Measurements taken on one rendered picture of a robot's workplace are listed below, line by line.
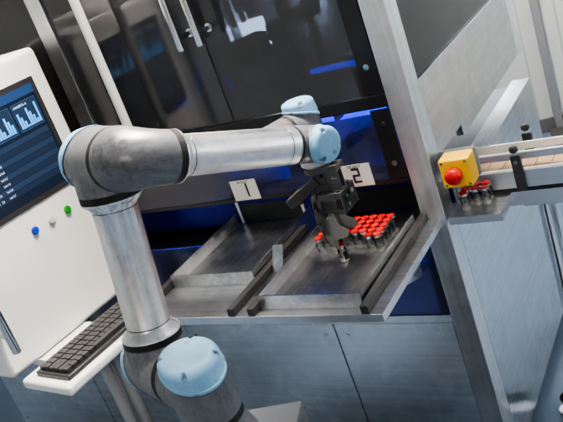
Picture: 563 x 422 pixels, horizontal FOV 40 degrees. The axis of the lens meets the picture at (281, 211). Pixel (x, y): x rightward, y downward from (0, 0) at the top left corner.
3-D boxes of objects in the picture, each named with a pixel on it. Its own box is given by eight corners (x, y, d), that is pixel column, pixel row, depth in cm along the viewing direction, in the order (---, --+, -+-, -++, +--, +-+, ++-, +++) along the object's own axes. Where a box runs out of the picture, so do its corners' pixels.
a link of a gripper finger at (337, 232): (352, 253, 174) (341, 216, 171) (329, 254, 177) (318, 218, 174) (357, 247, 176) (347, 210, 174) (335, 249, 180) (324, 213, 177)
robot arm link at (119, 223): (163, 419, 143) (79, 135, 128) (125, 397, 154) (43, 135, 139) (214, 388, 149) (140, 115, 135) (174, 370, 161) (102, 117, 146)
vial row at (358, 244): (325, 247, 191) (320, 231, 190) (391, 242, 182) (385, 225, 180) (322, 251, 190) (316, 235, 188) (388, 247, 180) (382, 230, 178)
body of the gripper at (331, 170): (347, 217, 170) (330, 168, 166) (314, 220, 175) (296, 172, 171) (360, 201, 176) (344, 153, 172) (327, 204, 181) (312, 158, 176)
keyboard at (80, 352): (139, 290, 226) (136, 283, 225) (172, 291, 218) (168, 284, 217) (37, 375, 198) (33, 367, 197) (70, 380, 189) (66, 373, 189)
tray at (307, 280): (323, 234, 199) (319, 223, 198) (416, 227, 185) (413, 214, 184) (261, 309, 173) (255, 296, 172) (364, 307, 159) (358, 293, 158)
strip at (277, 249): (280, 265, 191) (272, 244, 189) (291, 264, 190) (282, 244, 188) (253, 296, 181) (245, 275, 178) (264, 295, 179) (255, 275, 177)
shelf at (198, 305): (227, 231, 230) (224, 225, 229) (451, 210, 192) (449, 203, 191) (131, 325, 193) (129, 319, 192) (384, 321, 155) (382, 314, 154)
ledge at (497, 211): (465, 198, 195) (463, 192, 194) (516, 193, 188) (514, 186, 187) (450, 225, 185) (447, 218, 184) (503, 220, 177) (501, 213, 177)
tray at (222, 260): (238, 224, 226) (235, 213, 225) (314, 217, 212) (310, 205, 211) (174, 287, 200) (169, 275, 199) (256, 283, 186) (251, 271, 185)
